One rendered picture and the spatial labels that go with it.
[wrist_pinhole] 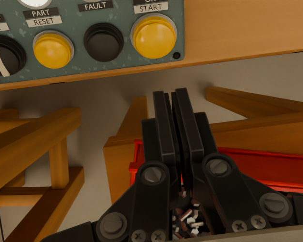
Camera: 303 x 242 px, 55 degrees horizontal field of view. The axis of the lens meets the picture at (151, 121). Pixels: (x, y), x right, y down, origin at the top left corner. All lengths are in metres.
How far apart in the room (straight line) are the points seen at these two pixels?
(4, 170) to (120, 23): 0.44
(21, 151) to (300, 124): 0.51
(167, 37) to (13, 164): 0.48
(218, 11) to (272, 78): 1.00
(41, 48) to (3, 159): 0.40
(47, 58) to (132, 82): 0.94
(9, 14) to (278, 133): 0.30
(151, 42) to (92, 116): 0.98
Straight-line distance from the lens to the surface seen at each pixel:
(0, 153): 0.58
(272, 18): 0.26
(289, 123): 0.38
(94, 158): 1.20
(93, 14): 0.21
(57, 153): 0.97
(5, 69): 0.22
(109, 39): 0.20
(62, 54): 0.21
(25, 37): 0.22
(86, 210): 1.29
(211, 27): 0.25
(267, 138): 0.37
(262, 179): 0.25
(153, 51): 0.20
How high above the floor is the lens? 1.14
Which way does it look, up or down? 81 degrees down
